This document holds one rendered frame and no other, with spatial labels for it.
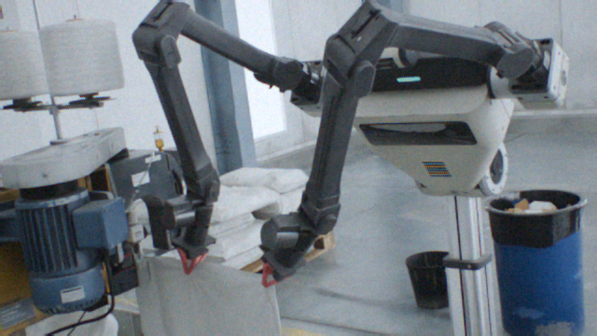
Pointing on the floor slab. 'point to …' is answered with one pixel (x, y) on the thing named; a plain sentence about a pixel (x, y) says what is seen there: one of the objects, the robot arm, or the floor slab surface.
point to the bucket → (428, 278)
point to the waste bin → (539, 262)
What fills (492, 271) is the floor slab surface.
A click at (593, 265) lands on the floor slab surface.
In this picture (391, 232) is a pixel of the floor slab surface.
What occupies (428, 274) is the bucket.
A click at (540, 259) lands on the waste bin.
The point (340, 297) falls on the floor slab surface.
